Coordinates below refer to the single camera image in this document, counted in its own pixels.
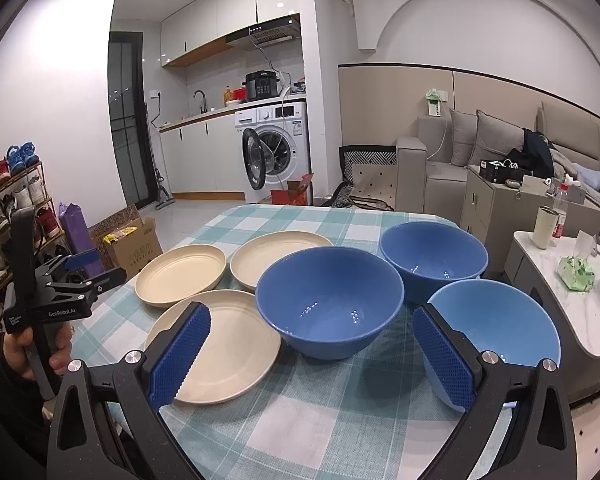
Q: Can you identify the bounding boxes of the beige plate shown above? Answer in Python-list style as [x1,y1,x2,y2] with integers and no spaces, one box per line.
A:
[134,244,227,309]
[230,231,332,292]
[145,289,282,405]

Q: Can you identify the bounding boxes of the light blue bowl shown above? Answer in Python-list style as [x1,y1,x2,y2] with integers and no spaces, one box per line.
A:
[413,278,562,413]

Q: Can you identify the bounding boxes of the large blue bowl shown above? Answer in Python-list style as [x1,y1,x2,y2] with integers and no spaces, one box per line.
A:
[254,246,405,361]

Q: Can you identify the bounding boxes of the white kitchen base cabinets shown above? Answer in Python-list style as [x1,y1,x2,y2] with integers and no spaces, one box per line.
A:
[160,114,247,200]

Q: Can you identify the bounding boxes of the person's left hand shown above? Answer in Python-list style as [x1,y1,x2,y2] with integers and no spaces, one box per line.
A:
[4,323,74,380]

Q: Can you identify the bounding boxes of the purple rolled mat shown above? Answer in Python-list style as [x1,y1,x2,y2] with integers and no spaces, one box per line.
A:
[58,203,105,278]

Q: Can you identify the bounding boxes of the cardboard box with items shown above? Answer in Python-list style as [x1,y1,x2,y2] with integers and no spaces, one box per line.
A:
[88,205,163,278]

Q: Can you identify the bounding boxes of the wooden shoe rack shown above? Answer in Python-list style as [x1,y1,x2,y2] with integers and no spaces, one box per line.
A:
[0,162,70,307]

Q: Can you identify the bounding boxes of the white marble side table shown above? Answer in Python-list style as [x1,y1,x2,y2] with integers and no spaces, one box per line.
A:
[505,231,600,408]

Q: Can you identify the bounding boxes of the black glass door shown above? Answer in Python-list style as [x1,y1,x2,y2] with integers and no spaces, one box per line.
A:
[108,32,158,209]

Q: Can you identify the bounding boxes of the green tissue pack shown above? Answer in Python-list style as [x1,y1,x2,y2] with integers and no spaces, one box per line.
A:
[557,256,595,292]

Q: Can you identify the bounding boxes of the cream tumbler cup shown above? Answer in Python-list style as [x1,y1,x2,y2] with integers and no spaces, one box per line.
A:
[531,206,559,250]

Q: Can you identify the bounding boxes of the teal checked tablecloth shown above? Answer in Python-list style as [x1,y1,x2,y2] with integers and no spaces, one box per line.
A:
[73,205,460,479]

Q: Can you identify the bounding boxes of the grey side cabinet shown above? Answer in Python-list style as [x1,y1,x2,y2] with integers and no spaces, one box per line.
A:
[459,162,600,276]

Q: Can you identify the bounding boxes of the red gift box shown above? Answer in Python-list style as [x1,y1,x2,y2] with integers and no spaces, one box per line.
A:
[271,174,313,206]

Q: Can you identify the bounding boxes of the white washing machine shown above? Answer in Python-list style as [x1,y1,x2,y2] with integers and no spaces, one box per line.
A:
[234,101,311,203]

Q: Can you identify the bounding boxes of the clear bottle red cap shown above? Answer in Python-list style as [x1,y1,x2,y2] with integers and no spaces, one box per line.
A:
[552,183,569,240]

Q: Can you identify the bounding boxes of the black box on cabinet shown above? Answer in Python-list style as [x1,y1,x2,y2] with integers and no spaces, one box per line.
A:
[479,159,524,184]

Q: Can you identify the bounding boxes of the black rice cooker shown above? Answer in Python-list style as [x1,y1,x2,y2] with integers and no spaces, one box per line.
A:
[242,70,279,102]

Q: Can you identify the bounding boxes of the white upper cabinets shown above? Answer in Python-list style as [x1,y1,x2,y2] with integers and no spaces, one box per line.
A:
[160,0,300,67]

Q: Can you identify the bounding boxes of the dark jacket on sofa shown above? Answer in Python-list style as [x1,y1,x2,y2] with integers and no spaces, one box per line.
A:
[503,129,555,179]

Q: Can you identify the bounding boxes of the grey sofa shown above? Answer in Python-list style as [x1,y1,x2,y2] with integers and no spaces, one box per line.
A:
[396,100,600,223]

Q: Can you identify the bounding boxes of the black patterned folding chair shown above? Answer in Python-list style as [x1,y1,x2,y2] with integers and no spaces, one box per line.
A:
[323,145,398,211]

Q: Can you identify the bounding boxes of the range hood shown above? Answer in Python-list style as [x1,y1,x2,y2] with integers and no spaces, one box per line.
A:
[225,14,301,51]

